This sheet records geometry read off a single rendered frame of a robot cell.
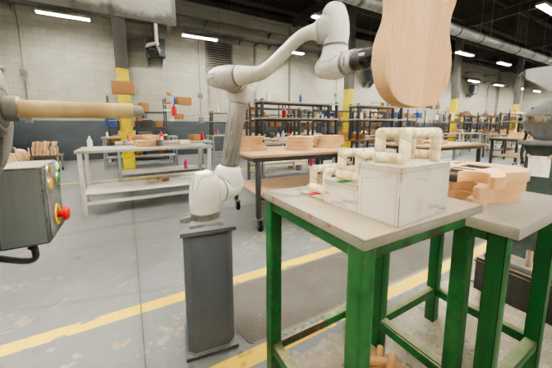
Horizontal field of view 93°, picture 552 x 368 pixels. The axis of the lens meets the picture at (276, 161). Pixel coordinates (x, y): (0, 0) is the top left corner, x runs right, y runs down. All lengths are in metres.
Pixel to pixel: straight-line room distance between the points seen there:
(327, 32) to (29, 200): 1.08
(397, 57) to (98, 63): 11.42
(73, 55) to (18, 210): 11.18
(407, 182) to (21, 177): 0.99
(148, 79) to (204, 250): 10.66
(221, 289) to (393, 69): 1.30
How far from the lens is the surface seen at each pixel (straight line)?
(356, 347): 0.92
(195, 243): 1.44
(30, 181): 0.88
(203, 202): 1.42
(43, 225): 0.90
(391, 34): 0.83
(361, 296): 0.82
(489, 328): 1.34
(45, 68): 12.00
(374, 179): 0.85
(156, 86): 11.81
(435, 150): 0.98
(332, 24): 1.17
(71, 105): 0.64
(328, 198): 1.01
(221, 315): 1.67
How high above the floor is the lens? 1.22
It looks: 8 degrees down
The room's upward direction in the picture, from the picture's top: straight up
